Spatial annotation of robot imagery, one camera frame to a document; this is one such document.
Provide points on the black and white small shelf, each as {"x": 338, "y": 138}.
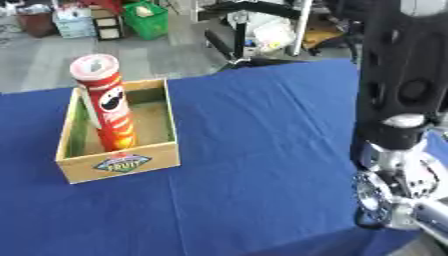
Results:
{"x": 108, "y": 25}

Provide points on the black tripod stand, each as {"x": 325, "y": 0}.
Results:
{"x": 233, "y": 46}

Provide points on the pale blue crate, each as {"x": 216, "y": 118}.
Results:
{"x": 74, "y": 26}

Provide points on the green plastic basket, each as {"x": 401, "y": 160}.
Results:
{"x": 147, "y": 23}

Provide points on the white vertical pole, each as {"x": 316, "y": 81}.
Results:
{"x": 300, "y": 26}

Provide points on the tan cardboard box green inside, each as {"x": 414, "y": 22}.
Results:
{"x": 149, "y": 160}

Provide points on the white plastic bag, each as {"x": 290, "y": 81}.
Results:
{"x": 269, "y": 33}

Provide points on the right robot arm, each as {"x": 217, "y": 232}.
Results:
{"x": 402, "y": 100}

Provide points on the brown bin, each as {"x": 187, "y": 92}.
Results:
{"x": 36, "y": 23}

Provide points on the red cylindrical chip can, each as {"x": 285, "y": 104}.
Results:
{"x": 111, "y": 110}

